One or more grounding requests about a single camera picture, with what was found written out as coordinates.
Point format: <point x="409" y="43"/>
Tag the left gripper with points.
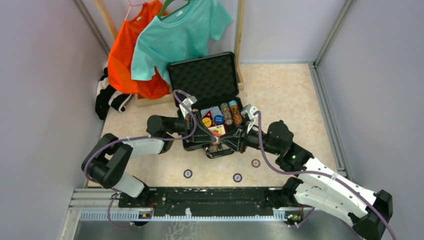
<point x="202" y="134"/>

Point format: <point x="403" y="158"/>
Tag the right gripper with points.
<point x="238" y="143"/>

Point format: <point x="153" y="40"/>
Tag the yellow round button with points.
<point x="207" y="122"/>

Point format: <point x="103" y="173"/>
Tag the red playing card box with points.
<point x="218" y="130"/>

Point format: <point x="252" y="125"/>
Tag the blue round button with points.
<point x="218" y="119"/>

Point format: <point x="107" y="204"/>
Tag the black poker set case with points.
<point x="212" y="80"/>

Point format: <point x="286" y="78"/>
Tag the red black triangle marker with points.
<point x="207" y="114"/>

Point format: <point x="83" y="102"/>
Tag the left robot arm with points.
<point x="106" y="163"/>

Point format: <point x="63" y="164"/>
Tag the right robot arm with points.
<point x="367" y="212"/>

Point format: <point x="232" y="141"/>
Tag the orange red chip row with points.
<point x="235" y="112"/>

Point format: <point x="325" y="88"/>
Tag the blue backed card deck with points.
<point x="214" y="111"/>

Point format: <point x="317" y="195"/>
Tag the green multicolour chip row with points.
<point x="225" y="110"/>

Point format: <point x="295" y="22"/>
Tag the purple chip on table left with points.
<point x="188" y="173"/>

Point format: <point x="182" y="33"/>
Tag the purple chip on table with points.
<point x="237" y="177"/>
<point x="188" y="173"/>

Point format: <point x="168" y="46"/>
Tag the purple chip on table right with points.
<point x="237" y="177"/>

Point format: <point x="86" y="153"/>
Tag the wooden clothes rack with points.
<point x="140" y="101"/>

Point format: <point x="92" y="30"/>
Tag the orange t-shirt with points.
<point x="121" y="55"/>

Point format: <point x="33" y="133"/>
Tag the black white striped garment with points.
<point x="108" y="97"/>

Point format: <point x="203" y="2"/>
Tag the teal t-shirt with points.
<point x="179" y="36"/>

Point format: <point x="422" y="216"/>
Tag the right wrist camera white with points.
<point x="249" y="117"/>

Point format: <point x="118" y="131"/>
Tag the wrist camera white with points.
<point x="186" y="105"/>
<point x="249" y="117"/>

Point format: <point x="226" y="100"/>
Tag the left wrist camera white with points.
<point x="186" y="105"/>

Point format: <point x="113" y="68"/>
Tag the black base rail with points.
<point x="211" y="202"/>

